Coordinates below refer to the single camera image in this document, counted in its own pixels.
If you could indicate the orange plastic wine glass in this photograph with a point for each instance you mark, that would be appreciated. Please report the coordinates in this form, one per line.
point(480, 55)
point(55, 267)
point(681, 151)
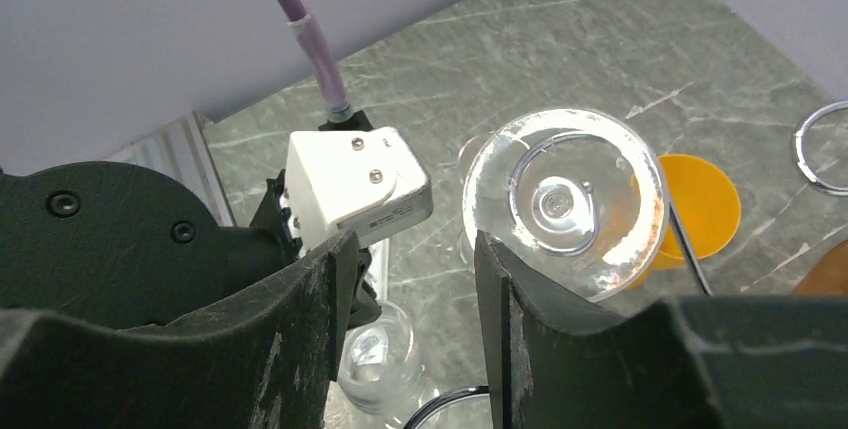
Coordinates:
point(706, 199)

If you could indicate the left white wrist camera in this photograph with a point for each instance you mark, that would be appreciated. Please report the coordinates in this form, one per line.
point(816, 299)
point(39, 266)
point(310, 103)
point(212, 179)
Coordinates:
point(368, 182)

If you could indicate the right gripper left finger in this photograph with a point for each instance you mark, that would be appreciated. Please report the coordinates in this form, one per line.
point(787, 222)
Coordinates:
point(263, 357)

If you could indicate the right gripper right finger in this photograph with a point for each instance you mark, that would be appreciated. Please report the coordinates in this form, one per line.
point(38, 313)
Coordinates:
point(555, 360)

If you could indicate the clear wine glass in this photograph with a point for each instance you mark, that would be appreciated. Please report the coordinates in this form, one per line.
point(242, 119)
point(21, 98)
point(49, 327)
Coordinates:
point(576, 194)
point(385, 381)

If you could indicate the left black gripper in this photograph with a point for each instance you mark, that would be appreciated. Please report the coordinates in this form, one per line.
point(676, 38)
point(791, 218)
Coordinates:
point(352, 296)

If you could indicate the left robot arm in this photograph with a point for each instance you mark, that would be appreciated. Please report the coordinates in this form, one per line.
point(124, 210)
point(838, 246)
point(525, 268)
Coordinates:
point(121, 246)

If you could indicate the orange wooden shelf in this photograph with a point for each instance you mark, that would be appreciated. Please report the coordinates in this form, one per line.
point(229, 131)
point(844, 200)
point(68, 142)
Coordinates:
point(828, 277)

